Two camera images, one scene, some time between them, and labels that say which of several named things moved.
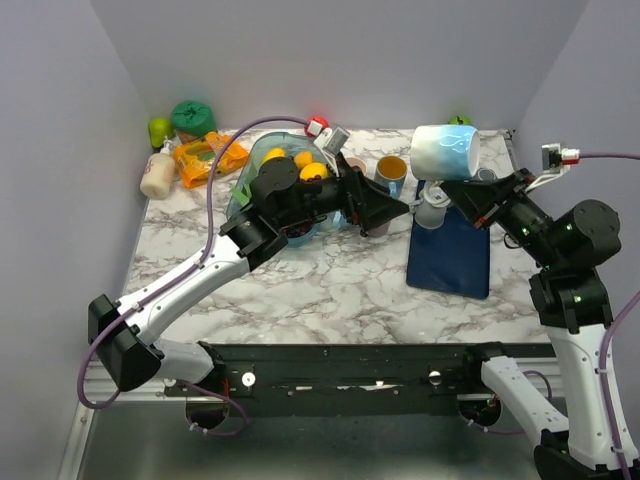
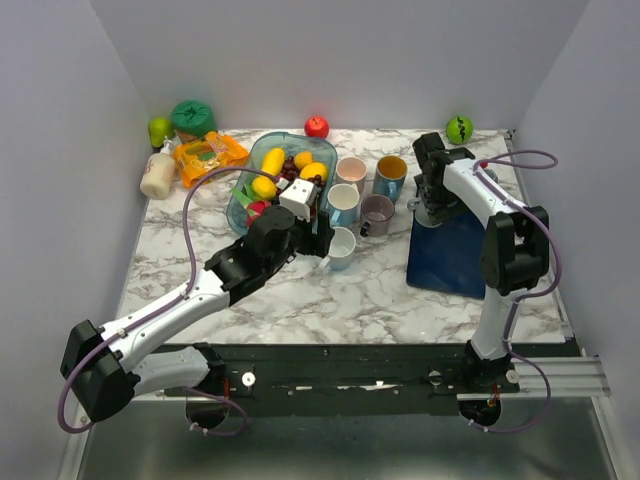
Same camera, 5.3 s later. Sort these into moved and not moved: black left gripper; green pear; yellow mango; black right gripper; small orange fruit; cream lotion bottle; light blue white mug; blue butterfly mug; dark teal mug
Moved: light blue white mug; black left gripper; black right gripper
Not moved: blue butterfly mug; small orange fruit; yellow mango; dark teal mug; cream lotion bottle; green pear
